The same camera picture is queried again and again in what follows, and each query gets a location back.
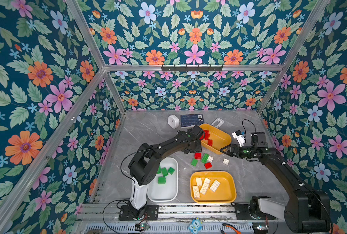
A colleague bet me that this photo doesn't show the white wide lego brick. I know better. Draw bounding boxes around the white wide lego brick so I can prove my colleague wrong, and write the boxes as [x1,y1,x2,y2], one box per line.
[209,179,221,192]

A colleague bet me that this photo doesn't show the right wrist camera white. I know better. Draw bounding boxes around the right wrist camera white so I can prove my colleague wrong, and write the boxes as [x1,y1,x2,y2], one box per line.
[232,130,246,147]

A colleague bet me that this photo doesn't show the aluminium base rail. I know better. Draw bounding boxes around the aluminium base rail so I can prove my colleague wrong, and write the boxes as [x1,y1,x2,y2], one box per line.
[77,203,275,221]

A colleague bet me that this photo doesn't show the far yellow plastic bin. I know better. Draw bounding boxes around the far yellow plastic bin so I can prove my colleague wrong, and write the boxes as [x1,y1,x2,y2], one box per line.
[199,123,232,155]

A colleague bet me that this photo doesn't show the cream long lego brick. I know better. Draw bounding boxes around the cream long lego brick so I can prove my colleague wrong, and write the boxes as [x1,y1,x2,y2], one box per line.
[192,185,200,199]

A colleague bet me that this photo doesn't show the large green lego plate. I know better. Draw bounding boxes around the large green lego plate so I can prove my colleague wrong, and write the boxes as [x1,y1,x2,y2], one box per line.
[201,154,209,164]

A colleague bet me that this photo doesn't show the green small lego brick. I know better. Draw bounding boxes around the green small lego brick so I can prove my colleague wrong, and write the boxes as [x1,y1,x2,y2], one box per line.
[191,159,198,167]

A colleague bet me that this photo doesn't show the white plastic bin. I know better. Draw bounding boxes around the white plastic bin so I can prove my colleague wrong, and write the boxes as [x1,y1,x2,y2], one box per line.
[147,158,178,203]

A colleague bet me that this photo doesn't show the dark blue book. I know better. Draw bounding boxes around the dark blue book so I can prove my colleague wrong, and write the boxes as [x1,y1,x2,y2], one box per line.
[180,114,205,128]

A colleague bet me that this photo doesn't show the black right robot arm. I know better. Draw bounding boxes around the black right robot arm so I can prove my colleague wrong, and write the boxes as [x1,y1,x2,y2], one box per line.
[220,132,333,233]

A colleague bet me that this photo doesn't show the near yellow plastic bin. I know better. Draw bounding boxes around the near yellow plastic bin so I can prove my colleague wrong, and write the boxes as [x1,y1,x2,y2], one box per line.
[190,171,237,203]

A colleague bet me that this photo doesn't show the black hook rail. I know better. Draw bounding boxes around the black hook rail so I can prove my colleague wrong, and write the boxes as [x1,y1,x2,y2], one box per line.
[161,64,223,73]

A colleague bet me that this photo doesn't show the small white lego brick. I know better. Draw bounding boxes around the small white lego brick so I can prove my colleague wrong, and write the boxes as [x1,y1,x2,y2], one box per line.
[195,177,203,186]

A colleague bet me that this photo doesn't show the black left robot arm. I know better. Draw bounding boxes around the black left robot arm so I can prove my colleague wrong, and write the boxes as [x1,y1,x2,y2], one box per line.
[119,125,205,221]

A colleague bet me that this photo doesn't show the yellow plastic bin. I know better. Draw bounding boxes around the yellow plastic bin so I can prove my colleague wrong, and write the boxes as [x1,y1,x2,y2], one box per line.
[190,171,237,203]
[199,123,232,155]

